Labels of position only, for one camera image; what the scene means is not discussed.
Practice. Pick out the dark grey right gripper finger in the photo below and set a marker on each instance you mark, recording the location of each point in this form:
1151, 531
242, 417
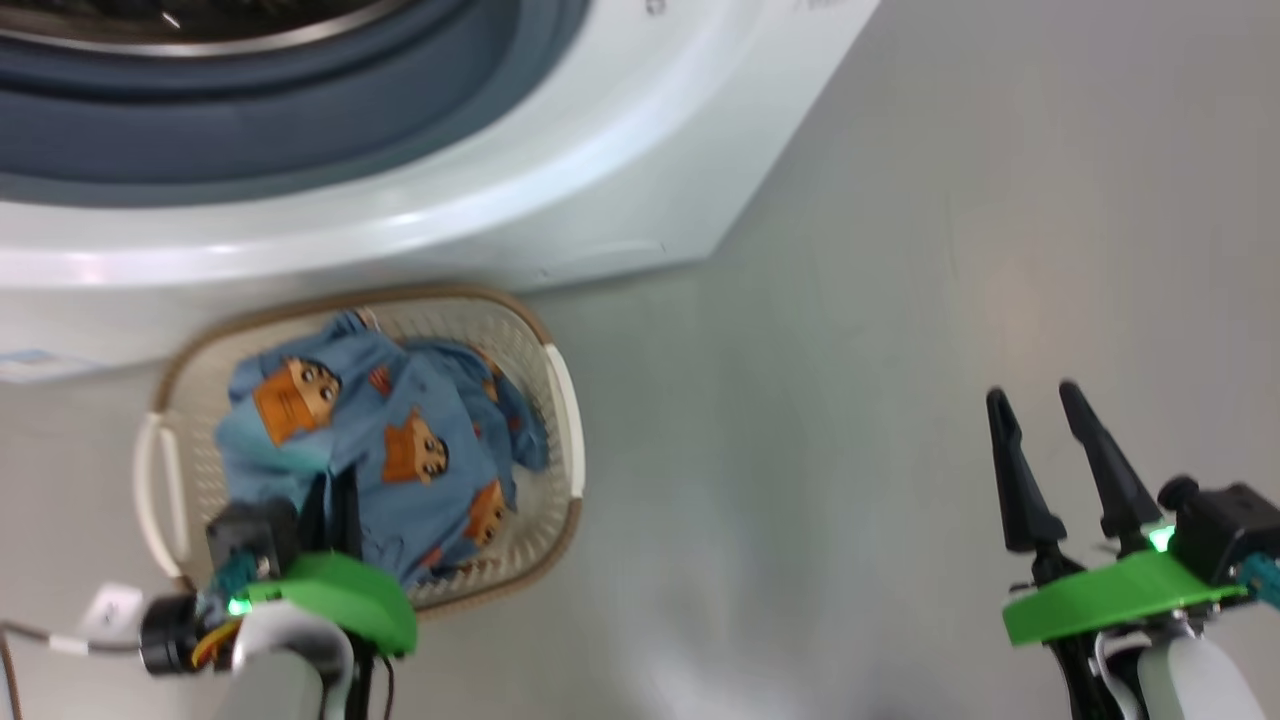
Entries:
1020, 490
1115, 480

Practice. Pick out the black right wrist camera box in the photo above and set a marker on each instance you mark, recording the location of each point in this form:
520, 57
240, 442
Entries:
1230, 530

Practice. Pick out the blue cartoon print garment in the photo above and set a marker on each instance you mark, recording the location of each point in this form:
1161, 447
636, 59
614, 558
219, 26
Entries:
400, 400

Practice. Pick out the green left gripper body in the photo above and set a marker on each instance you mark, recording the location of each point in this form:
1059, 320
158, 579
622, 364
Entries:
350, 595

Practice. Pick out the grey rubber door gasket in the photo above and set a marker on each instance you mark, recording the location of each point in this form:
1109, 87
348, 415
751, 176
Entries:
300, 130

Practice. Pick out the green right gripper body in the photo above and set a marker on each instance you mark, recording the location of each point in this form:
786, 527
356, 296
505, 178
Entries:
1110, 595

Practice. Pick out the cream perforated laundry basket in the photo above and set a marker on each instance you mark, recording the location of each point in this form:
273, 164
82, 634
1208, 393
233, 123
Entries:
540, 500

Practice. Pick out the white washing machine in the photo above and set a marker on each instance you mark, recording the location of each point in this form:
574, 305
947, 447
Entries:
600, 150

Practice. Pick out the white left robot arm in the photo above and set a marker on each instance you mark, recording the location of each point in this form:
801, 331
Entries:
290, 670

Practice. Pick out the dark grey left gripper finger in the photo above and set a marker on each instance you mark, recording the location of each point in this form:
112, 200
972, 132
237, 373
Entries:
313, 515
348, 510

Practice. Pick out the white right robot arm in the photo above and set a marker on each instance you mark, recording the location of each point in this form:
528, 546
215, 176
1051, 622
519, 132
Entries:
1190, 680

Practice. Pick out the black left wrist cylinder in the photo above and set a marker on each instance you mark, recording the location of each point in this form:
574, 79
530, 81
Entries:
168, 635

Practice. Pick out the steel washer drum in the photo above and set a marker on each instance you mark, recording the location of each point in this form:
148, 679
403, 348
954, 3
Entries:
150, 25

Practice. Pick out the blue energy label sticker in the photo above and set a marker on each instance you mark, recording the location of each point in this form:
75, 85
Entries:
30, 365

